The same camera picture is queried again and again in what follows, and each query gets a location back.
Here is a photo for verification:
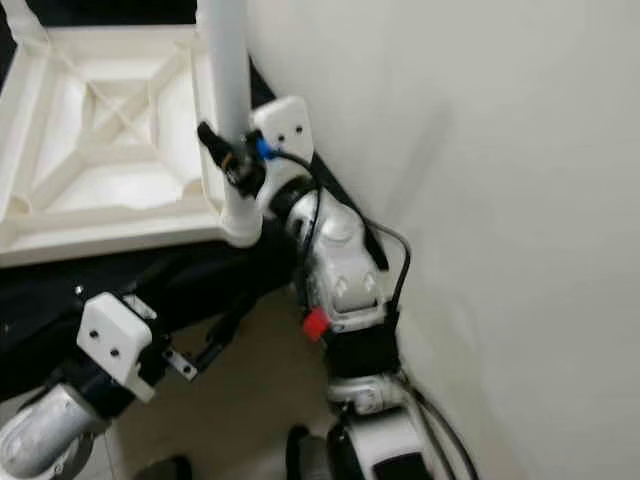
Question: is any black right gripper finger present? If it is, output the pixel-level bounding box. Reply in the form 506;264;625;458
197;122;247;187

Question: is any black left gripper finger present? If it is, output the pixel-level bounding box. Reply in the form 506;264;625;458
198;290;251;373

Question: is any white plastic children table top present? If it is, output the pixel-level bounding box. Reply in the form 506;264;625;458
0;25;264;269

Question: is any black table cloth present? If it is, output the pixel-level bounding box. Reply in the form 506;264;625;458
0;0;361;401

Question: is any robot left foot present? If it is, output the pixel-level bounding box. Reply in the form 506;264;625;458
135;455;191;480

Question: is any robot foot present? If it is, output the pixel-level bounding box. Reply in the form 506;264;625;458
135;455;191;480
285;425;337;480

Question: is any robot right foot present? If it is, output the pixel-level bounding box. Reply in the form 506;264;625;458
285;425;337;480

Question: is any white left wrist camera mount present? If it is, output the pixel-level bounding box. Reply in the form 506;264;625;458
77;292;157;403

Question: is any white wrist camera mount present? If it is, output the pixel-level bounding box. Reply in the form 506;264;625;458
253;95;315;213
77;292;157;403

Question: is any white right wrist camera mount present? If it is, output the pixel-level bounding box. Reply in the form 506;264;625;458
253;95;315;213

